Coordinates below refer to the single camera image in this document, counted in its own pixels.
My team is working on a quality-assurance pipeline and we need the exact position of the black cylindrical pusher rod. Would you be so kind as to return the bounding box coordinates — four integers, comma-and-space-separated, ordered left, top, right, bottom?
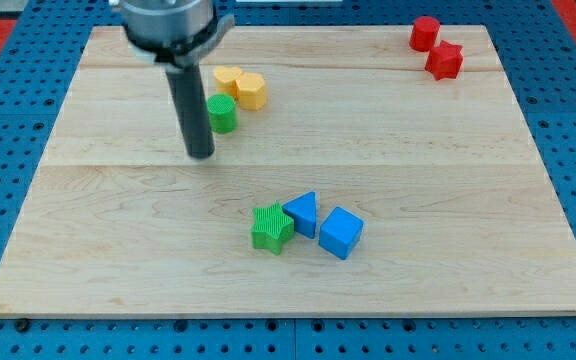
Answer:
165, 65, 215, 159

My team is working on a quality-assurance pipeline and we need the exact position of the green star block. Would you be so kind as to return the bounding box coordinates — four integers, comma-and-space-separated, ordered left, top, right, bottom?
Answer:
251, 203, 295, 255

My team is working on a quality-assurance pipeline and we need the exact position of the red star block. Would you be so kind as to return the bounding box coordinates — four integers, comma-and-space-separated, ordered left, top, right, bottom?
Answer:
424, 40, 463, 81

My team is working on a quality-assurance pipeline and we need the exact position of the yellow heart block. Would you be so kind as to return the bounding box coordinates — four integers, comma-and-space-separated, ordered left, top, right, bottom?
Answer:
213, 66, 243, 99

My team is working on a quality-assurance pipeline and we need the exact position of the green cylinder block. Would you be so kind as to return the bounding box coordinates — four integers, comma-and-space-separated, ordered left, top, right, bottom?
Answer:
207, 94, 238, 134

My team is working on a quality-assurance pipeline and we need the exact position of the yellow hexagon block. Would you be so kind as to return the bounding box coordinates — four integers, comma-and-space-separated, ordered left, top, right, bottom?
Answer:
235, 73, 267, 110

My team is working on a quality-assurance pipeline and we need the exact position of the blue triangle block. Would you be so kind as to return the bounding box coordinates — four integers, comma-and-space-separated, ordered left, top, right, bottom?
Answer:
282, 191, 317, 239

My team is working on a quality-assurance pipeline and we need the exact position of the wooden board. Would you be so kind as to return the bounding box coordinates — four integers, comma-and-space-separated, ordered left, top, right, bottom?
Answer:
0, 25, 576, 319

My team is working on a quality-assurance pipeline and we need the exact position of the blue cube block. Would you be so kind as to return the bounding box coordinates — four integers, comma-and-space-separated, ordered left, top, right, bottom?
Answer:
319, 207, 364, 260

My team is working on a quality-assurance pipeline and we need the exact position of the red cylinder block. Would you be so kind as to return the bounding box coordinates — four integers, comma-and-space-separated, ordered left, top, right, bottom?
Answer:
409, 16, 441, 52

